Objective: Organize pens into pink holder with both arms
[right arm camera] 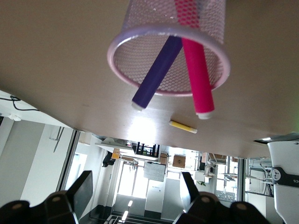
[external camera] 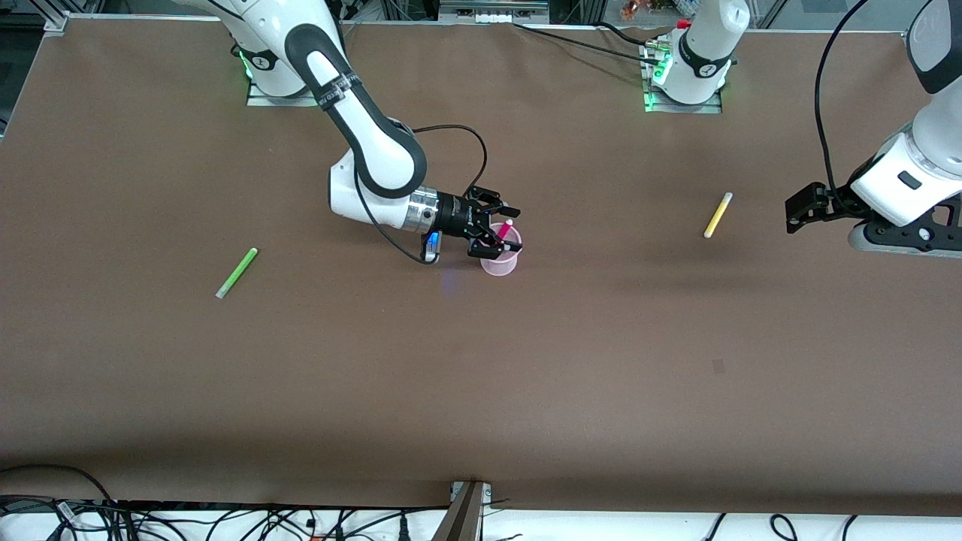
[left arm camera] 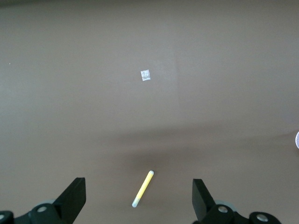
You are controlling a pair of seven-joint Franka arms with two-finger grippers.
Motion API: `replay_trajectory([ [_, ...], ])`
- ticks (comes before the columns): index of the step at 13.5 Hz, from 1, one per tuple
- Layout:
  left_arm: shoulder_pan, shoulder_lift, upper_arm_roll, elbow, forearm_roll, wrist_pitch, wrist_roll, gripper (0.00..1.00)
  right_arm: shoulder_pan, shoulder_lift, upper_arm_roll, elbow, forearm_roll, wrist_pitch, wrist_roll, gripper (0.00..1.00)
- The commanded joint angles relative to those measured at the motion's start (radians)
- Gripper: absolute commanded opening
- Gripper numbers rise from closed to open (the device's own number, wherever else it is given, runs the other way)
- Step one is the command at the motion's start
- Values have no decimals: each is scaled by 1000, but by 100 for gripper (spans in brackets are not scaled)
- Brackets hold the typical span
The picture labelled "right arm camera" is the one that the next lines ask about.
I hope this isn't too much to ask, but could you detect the pink highlighter pen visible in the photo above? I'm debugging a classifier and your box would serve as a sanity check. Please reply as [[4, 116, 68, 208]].
[[173, 0, 215, 120]]

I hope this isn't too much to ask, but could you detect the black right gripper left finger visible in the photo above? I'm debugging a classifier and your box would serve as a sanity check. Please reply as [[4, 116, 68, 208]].
[[0, 170, 94, 224]]

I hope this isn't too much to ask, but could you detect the black floor cable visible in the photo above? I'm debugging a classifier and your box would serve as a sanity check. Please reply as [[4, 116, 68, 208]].
[[0, 95, 39, 112]]

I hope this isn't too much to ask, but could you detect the brown cardboard box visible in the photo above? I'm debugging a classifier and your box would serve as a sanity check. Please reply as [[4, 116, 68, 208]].
[[172, 154, 186, 168]]

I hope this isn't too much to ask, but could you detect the purple highlighter pen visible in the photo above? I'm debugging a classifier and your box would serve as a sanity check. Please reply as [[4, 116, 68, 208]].
[[131, 35, 184, 111]]

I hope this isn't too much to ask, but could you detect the yellow highlighter pen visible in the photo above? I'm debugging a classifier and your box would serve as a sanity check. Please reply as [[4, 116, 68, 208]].
[[169, 119, 198, 134]]

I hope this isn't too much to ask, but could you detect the white whiteboard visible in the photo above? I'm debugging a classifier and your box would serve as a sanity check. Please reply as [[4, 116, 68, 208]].
[[142, 161, 166, 182]]

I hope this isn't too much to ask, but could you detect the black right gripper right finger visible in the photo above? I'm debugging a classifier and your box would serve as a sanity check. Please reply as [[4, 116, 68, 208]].
[[172, 172, 273, 224]]

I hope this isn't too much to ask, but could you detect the pink mesh pen holder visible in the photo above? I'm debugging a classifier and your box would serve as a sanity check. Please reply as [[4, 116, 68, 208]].
[[107, 0, 232, 98]]

